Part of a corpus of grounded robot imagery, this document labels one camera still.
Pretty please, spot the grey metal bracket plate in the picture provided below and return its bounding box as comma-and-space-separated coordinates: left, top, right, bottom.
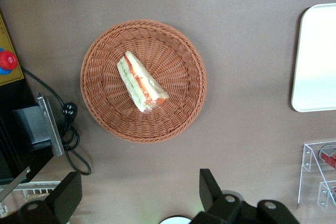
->
36, 92, 65, 157

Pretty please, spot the yellow control panel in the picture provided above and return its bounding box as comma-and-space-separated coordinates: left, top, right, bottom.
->
0, 13, 25, 87

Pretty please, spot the white wire shelf rack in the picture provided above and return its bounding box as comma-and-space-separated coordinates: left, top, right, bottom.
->
0, 180, 63, 217

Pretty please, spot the black appliance housing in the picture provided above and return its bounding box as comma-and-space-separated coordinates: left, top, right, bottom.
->
0, 77, 55, 186

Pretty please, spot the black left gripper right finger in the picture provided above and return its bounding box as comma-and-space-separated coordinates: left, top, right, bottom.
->
193, 168, 300, 224

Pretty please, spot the grey metal bar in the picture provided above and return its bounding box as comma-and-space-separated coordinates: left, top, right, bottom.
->
0, 166, 32, 205

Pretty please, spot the triangle sandwich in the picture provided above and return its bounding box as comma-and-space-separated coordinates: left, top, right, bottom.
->
116, 50, 170, 114

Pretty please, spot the beige plastic serving tray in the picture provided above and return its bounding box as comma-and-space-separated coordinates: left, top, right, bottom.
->
290, 3, 336, 113

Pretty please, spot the red emergency stop button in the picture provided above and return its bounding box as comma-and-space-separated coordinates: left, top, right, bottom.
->
0, 48, 18, 75

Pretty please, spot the brown round wicker basket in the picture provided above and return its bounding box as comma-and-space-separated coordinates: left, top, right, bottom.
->
80, 19, 207, 144

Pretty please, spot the clear acrylic bottle rack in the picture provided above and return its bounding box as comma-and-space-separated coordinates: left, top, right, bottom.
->
298, 140, 336, 213

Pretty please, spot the black power cable with plug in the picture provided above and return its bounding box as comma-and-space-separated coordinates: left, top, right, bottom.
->
20, 66, 92, 176

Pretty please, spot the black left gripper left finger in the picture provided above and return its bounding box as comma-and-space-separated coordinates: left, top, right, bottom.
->
5, 171, 82, 224

